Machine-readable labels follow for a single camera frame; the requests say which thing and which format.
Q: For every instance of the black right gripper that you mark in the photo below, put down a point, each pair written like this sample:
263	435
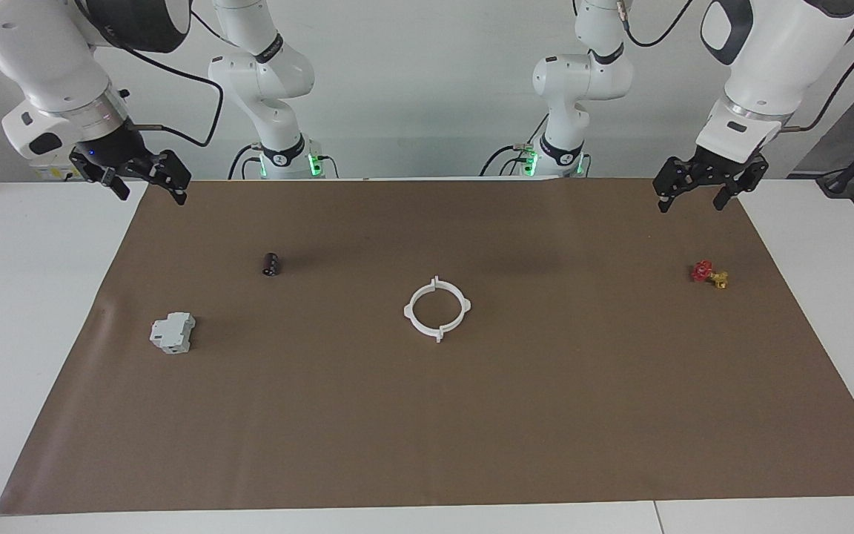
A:
112	152

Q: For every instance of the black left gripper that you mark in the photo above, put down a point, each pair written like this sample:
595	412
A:
720	165

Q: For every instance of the white half pipe clamp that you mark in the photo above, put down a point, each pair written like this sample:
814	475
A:
464	310
409	311

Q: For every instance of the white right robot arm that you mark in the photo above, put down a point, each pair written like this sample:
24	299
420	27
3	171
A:
41	59

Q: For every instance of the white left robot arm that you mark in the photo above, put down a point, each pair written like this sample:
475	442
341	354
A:
768	52

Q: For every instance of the red handwheel brass valve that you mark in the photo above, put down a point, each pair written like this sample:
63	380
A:
703	271

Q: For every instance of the black cylindrical capacitor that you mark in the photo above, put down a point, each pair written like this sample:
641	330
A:
271	264

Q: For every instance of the white circuit breaker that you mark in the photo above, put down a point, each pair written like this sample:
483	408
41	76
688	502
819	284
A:
173	334

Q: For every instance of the brown paper table mat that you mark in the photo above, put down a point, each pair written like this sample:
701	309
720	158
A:
471	415

